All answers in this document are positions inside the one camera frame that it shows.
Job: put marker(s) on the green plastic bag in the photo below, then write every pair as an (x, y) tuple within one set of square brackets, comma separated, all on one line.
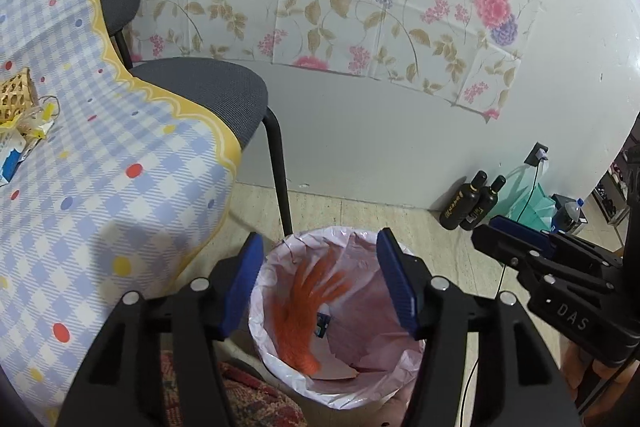
[(542, 207)]

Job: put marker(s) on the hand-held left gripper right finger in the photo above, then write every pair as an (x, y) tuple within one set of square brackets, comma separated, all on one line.
[(395, 279)]

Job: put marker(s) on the orange glove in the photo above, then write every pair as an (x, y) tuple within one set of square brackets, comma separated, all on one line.
[(295, 322)]

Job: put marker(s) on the wall outlet with charger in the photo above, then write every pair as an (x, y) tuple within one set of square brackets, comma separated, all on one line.
[(537, 153)]

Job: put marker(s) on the woven bamboo basket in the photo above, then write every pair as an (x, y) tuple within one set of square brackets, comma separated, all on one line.
[(17, 94)]

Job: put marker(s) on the red patterned rug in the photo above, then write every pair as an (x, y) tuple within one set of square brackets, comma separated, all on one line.
[(250, 399)]

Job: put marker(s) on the black bottle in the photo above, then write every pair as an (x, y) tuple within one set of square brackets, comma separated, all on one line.
[(457, 202), (484, 207)]

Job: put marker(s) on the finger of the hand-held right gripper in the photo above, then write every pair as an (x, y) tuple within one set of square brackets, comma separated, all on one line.
[(500, 249), (520, 232)]

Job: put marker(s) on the clear plastic bottle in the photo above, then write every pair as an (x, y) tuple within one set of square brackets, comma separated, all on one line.
[(567, 217)]

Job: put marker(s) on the person's right hand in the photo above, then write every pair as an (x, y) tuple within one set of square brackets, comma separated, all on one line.
[(580, 377)]

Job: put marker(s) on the yellow plastic strip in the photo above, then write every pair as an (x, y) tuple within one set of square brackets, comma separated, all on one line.
[(47, 109)]

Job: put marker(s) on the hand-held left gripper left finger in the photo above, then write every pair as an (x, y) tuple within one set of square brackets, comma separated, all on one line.
[(245, 287)]

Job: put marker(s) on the blue checked tablecloth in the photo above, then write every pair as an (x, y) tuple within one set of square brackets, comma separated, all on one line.
[(125, 132)]

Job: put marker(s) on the shelf with dark items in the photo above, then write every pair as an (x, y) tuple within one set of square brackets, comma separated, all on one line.
[(607, 197)]

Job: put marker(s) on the blue white carton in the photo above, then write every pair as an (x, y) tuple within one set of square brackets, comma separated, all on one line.
[(10, 162)]

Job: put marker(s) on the grey padded chair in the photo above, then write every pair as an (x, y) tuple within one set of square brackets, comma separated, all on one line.
[(200, 92)]

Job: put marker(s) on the white trash bin pink liner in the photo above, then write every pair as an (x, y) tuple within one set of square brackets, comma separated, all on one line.
[(350, 252)]

